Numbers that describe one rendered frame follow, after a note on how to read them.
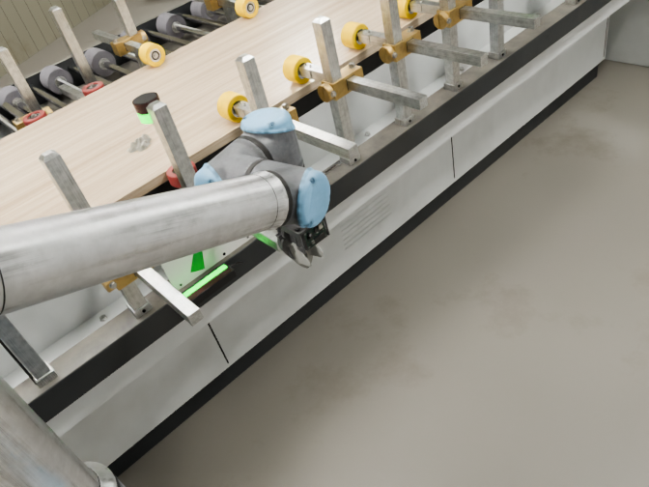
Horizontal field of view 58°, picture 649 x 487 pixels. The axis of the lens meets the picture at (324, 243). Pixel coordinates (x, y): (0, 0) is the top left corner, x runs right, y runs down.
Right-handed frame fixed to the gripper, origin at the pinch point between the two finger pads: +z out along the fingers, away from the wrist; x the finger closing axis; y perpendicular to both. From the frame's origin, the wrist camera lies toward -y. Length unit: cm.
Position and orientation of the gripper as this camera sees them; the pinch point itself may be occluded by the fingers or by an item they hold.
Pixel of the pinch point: (304, 261)
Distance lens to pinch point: 128.3
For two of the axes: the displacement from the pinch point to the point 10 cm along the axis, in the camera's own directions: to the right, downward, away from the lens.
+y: 6.7, 3.7, -6.5
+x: 7.2, -5.6, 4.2
